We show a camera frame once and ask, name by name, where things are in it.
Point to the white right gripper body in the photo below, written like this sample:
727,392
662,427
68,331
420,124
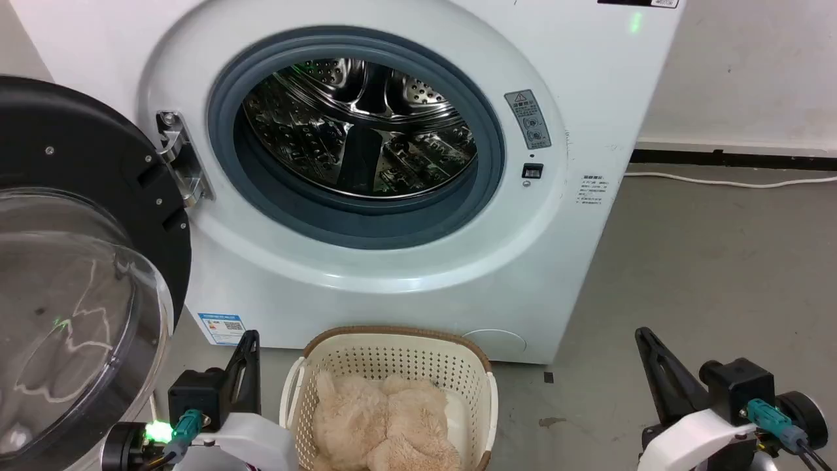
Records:
700,441

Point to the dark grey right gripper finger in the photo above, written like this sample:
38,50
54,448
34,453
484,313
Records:
670,383

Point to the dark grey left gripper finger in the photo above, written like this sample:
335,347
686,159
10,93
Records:
248,373

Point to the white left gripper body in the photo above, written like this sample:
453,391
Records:
255,441

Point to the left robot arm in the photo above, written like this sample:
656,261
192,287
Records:
127,448

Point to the white front-load washing machine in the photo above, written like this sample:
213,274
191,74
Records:
405,275

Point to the black washer door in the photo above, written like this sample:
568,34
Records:
78,196

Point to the blue white energy label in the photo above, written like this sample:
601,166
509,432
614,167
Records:
222,327

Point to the beige fluffy towel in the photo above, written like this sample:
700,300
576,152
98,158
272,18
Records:
386,425

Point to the cream perforated laundry basket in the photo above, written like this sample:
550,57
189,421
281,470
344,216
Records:
399,360

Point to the printed text label sticker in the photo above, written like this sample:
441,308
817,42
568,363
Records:
592,190

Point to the chrome door hinge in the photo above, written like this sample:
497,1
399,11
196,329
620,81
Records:
182,160

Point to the black baseboard strip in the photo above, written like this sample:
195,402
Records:
732,159

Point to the grey warning sticker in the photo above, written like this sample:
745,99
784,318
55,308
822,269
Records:
528,119

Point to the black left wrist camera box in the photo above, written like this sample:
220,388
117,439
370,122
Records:
195,392

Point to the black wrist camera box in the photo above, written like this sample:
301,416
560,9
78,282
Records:
195,392
739,386

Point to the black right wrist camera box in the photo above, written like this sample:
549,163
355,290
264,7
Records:
739,386

